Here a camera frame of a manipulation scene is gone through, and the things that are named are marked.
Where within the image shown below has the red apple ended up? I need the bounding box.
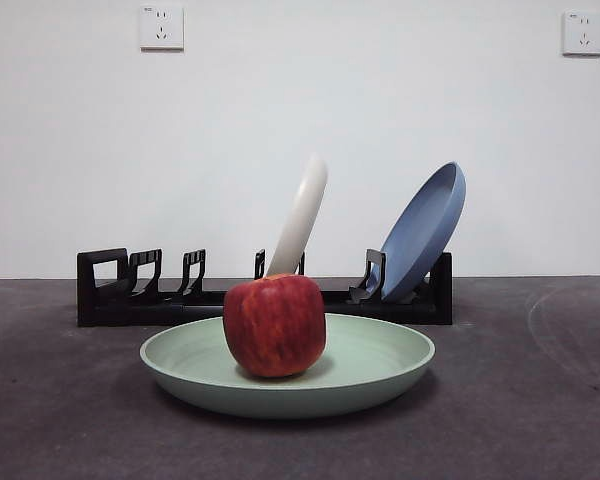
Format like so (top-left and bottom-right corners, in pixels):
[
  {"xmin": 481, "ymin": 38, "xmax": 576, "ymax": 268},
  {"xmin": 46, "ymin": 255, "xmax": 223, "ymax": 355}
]
[{"xmin": 222, "ymin": 273, "xmax": 328, "ymax": 379}]

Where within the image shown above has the green plate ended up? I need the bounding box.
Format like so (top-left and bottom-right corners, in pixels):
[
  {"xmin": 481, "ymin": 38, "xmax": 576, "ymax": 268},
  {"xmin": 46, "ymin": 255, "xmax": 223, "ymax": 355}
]
[{"xmin": 139, "ymin": 312, "xmax": 437, "ymax": 420}]

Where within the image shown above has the white plate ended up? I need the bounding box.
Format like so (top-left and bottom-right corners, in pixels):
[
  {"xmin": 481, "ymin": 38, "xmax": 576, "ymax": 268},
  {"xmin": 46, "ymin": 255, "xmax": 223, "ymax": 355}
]
[{"xmin": 264, "ymin": 153, "xmax": 329, "ymax": 278}]

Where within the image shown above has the blue plate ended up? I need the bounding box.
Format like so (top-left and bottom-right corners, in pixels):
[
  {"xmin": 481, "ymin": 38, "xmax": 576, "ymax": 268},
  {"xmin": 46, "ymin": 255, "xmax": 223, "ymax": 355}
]
[{"xmin": 379, "ymin": 160, "xmax": 467, "ymax": 303}]

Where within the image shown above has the black plate rack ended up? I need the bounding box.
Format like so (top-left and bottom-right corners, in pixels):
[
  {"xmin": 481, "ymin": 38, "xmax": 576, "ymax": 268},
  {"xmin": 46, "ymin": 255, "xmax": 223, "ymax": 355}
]
[{"xmin": 76, "ymin": 248, "xmax": 454, "ymax": 327}]

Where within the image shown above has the white wall socket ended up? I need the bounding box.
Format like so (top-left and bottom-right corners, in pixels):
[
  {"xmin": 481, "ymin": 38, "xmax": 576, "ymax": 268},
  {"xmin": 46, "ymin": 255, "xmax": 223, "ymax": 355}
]
[
  {"xmin": 561, "ymin": 10, "xmax": 600, "ymax": 57},
  {"xmin": 139, "ymin": 3, "xmax": 185, "ymax": 52}
]

